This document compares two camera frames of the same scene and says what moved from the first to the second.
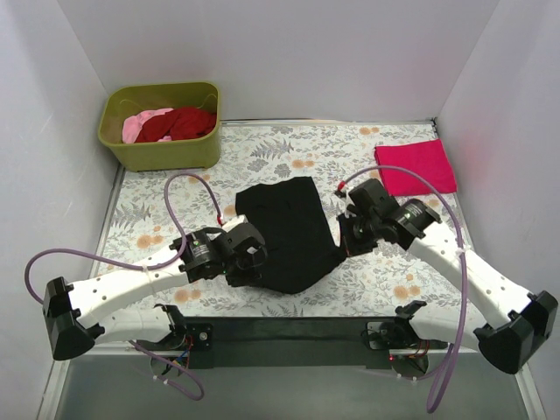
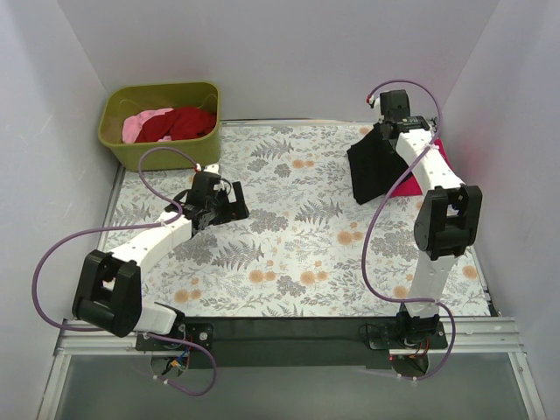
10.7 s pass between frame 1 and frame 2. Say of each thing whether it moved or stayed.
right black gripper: moved
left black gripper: moved
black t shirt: moved
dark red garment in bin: stayed
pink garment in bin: stayed
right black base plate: stayed
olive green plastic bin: stayed
